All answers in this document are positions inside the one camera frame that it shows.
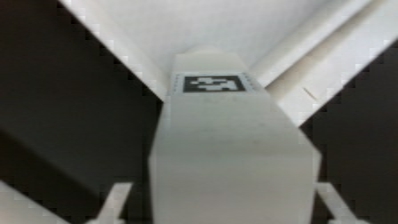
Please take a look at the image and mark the white desk top tray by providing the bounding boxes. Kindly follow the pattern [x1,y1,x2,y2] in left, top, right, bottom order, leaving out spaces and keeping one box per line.
[59,0,398,123]

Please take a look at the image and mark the white front fence rail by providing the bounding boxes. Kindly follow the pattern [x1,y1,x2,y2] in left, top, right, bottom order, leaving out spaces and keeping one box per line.
[0,181,70,224]

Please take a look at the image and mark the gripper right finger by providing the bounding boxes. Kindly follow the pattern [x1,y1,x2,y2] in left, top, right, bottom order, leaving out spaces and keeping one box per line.
[315,182,372,224]

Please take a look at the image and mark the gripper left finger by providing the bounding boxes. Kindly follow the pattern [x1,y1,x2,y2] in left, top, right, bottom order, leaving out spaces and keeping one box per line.
[86,182,151,224]

